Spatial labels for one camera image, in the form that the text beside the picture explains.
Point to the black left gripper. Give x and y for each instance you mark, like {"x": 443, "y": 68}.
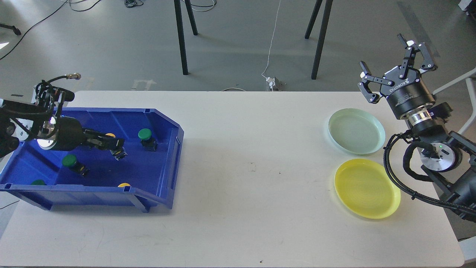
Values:
{"x": 68, "y": 134}

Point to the white power adapter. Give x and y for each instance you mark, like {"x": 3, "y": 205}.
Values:
{"x": 274, "y": 84}

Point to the green push button front corner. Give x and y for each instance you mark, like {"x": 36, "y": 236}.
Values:
{"x": 38, "y": 182}

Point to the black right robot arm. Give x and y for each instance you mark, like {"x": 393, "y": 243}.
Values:
{"x": 434, "y": 154}

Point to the black stand right legs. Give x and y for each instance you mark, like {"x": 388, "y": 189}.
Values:
{"x": 322, "y": 32}

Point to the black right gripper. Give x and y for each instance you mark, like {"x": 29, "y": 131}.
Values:
{"x": 402, "y": 86}

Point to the blue plastic bin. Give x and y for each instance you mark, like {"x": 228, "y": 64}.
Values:
{"x": 151, "y": 174}

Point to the yellow plate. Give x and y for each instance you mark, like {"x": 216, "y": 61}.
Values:
{"x": 364, "y": 188}

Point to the green push button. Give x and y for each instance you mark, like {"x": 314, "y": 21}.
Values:
{"x": 71, "y": 162}
{"x": 148, "y": 142}

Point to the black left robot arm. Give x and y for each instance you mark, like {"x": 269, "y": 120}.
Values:
{"x": 42, "y": 120}

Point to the light green plate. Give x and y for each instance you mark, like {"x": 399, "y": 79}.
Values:
{"x": 356, "y": 131}

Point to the white chair base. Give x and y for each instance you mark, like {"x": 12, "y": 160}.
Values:
{"x": 469, "y": 79}

